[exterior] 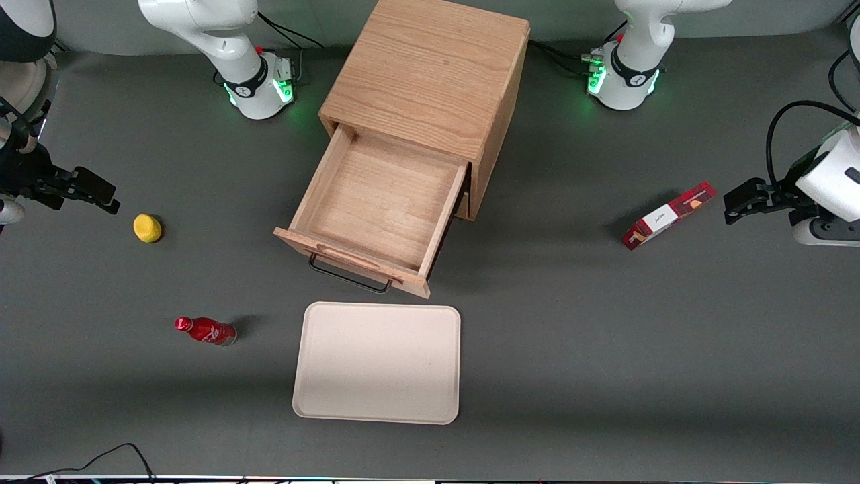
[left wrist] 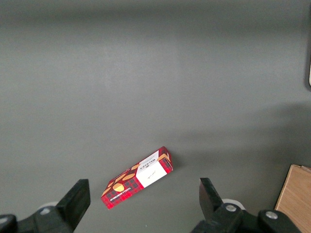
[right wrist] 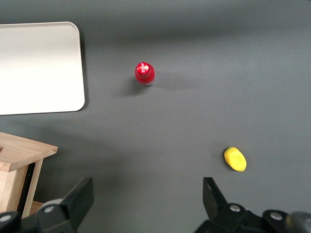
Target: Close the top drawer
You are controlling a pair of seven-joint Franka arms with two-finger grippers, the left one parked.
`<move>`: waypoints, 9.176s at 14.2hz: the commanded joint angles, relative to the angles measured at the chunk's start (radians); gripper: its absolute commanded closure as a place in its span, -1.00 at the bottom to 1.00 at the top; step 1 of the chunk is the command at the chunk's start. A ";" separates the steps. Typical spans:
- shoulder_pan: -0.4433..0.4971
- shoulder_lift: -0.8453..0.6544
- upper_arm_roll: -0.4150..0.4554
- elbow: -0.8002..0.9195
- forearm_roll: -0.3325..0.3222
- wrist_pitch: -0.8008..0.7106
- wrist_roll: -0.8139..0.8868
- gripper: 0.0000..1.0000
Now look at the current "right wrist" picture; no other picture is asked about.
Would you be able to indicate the red soda bottle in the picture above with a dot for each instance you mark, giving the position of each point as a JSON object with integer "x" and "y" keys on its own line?
{"x": 145, "y": 74}

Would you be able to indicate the beige plastic tray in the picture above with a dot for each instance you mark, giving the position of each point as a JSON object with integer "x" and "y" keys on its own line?
{"x": 41, "y": 68}

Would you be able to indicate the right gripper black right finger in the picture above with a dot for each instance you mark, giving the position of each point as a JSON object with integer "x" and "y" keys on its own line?
{"x": 216, "y": 208}

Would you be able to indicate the wooden drawer cabinet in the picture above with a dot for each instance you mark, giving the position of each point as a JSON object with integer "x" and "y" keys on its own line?
{"x": 36, "y": 207}

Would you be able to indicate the yellow toy lemon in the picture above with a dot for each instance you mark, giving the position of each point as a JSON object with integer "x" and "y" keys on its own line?
{"x": 235, "y": 159}

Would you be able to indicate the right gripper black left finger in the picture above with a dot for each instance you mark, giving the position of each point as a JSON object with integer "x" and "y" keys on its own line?
{"x": 77, "y": 201}

